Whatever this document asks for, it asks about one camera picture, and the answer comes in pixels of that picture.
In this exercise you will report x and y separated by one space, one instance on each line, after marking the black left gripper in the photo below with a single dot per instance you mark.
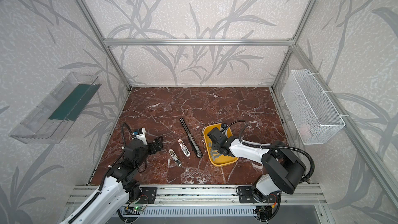
155 144

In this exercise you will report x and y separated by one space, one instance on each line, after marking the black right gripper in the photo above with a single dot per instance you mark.
214 136

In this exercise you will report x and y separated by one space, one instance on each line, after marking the beige white stapler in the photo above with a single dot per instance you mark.
175 158

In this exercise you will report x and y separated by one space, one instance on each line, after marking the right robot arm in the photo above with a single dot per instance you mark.
286 166

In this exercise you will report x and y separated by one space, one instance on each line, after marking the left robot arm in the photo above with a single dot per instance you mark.
118 185

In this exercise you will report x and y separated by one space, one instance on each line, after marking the yellow plastic tray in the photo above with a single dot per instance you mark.
216 158

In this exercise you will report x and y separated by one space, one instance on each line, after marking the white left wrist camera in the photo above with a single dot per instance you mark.
140 134

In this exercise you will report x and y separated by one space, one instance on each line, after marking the white slotted cable duct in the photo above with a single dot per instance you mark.
200 211

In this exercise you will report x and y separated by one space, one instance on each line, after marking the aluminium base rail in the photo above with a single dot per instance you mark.
220 195

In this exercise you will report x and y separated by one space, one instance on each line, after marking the white wire wall basket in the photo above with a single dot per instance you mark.
313 113

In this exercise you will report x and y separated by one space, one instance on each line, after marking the aluminium frame crossbar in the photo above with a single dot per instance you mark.
197 42

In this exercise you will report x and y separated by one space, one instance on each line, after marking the clear plastic wall bin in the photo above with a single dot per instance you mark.
50 120

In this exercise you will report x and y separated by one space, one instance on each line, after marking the aluminium frame corner post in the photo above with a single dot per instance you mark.
98 35

